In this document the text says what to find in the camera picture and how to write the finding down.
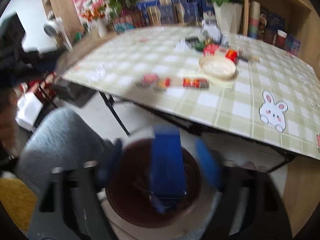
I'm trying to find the blue paper tray box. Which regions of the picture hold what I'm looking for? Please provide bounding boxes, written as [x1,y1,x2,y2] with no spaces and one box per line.
[149,126,187,214]

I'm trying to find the white paper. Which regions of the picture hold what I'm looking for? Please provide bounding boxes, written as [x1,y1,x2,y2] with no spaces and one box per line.
[201,20,229,47]

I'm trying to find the dark red trash bin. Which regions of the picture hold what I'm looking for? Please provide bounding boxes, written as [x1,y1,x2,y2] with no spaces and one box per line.
[106,139,201,228]

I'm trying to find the person's left hand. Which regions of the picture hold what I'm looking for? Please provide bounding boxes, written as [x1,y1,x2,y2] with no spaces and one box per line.
[1,88,18,151]

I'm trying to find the white desk fan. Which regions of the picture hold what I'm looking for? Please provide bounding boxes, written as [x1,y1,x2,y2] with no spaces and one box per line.
[43,17,73,51]

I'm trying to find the checked bunny tablecloth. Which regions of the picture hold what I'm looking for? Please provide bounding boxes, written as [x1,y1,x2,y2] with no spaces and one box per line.
[63,26,319,159]

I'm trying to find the white vase orange flowers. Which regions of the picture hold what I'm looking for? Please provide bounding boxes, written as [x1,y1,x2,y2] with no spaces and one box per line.
[80,9,108,37]

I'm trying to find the white plastic lid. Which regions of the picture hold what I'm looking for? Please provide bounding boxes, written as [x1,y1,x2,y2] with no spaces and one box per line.
[199,56,236,80]

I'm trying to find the red cigarette pack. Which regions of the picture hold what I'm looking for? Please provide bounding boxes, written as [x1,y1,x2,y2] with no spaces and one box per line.
[203,43,239,63]

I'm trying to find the green candy wrapper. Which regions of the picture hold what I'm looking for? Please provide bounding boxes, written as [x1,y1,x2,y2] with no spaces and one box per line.
[195,38,213,52]

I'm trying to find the black cigarette pack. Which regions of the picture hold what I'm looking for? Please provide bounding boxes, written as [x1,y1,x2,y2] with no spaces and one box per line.
[185,37,199,48]

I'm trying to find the dark brown cup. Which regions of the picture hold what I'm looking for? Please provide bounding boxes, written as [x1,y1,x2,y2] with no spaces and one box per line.
[263,28,276,44]

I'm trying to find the red paper cup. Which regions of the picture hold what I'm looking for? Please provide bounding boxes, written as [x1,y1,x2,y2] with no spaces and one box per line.
[275,30,287,49]

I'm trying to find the small blue carton box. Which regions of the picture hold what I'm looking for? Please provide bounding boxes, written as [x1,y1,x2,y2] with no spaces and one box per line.
[284,34,300,56]

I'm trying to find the stacked blue gift boxes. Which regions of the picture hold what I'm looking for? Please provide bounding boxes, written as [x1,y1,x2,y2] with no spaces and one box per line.
[137,0,217,25]

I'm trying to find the stack of pastel cups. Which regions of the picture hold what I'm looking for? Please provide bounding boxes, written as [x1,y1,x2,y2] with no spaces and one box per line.
[248,1,260,39]

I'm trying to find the wooden shelf unit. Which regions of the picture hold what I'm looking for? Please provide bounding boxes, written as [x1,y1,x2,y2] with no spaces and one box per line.
[245,0,319,69]

